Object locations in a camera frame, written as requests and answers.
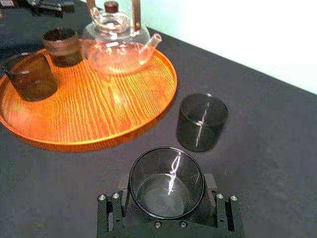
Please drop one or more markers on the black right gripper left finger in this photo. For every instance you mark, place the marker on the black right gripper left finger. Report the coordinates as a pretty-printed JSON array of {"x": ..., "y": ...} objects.
[{"x": 110, "y": 213}]

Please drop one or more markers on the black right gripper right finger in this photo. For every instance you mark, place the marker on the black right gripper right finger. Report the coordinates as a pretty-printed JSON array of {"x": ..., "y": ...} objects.
[{"x": 226, "y": 213}]

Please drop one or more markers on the dark smoked glass tumbler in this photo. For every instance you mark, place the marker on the dark smoked glass tumbler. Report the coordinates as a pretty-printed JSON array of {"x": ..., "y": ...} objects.
[
  {"x": 32, "y": 79},
  {"x": 158, "y": 196},
  {"x": 200, "y": 124},
  {"x": 63, "y": 49}
]

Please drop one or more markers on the round orange wooden tray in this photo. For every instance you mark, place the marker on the round orange wooden tray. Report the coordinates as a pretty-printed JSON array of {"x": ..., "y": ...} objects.
[{"x": 99, "y": 104}]

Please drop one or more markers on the black table cloth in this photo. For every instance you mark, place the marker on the black table cloth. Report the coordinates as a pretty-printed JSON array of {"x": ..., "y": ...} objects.
[{"x": 247, "y": 148}]

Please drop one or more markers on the clear glass teapot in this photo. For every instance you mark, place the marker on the clear glass teapot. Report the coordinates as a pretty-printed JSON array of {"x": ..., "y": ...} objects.
[{"x": 116, "y": 52}]

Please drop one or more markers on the brown wooden teapot lid knob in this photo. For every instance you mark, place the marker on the brown wooden teapot lid knob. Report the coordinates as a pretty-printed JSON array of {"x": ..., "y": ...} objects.
[{"x": 111, "y": 6}]

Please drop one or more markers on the black object in background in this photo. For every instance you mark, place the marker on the black object in background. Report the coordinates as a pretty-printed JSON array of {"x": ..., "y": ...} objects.
[{"x": 53, "y": 6}]

